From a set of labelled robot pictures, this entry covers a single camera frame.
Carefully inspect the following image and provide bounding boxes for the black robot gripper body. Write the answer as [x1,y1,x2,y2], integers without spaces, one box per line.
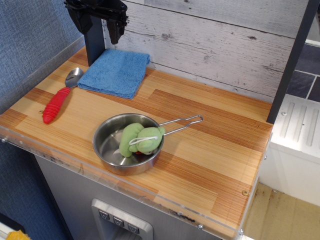
[64,0,128,26]

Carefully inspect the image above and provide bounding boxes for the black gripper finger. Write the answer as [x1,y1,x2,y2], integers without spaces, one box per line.
[107,19,126,45]
[68,9,93,34]

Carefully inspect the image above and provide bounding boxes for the blue cloth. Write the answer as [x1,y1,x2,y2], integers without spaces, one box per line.
[77,49,150,99]

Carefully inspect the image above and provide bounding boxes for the green plush toy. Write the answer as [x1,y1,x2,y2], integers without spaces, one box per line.
[119,123,166,158]

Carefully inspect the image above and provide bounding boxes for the stainless steel saucepan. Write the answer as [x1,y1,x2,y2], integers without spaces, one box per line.
[92,113,203,176]

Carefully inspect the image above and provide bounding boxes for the silver button control panel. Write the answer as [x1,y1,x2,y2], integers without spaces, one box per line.
[91,198,154,240]

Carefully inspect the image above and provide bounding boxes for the white ridged side unit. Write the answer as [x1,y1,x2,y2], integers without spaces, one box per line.
[259,94,320,206]

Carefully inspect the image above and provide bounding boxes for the yellow object bottom left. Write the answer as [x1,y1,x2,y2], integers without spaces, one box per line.
[6,230,31,240]

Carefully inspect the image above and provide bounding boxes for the dark grey left post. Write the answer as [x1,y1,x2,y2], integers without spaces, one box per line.
[84,16,105,66]

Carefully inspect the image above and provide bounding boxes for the dark grey post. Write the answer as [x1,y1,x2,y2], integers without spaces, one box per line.
[84,16,105,66]
[266,0,320,124]

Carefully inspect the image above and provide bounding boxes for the red handled metal spoon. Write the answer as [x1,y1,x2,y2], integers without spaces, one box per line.
[42,67,84,124]

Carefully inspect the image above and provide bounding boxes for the dark grey right post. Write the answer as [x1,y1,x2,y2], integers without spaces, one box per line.
[266,0,320,124]

